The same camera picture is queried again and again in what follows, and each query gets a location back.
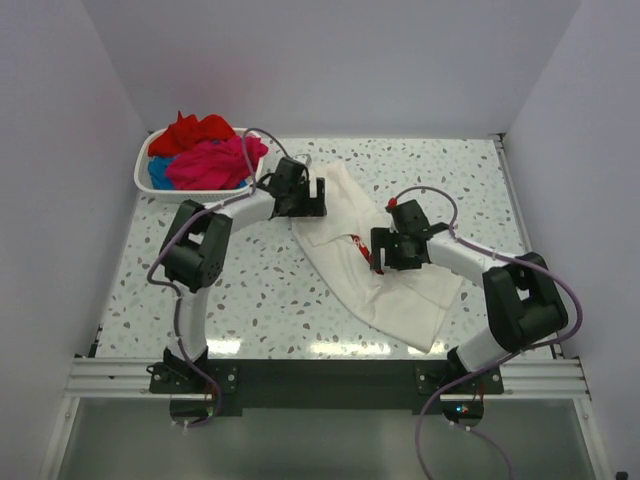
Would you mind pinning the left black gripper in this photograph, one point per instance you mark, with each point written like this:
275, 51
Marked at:
312, 207

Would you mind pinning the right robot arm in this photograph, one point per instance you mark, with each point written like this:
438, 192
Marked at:
522, 302

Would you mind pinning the blue t shirt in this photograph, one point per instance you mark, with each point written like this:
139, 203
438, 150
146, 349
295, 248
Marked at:
157, 170

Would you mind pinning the magenta t shirt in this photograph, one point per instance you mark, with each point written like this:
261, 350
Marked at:
211, 166

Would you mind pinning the white t shirt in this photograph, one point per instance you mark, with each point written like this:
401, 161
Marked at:
409, 306

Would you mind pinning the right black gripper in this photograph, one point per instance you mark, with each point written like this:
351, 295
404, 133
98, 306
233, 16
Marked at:
380, 238

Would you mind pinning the red t shirt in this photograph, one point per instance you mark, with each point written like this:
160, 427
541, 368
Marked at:
187, 132

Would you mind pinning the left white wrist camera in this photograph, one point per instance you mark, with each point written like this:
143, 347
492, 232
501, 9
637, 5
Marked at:
306, 161

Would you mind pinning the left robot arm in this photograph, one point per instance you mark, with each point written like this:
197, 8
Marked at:
193, 253

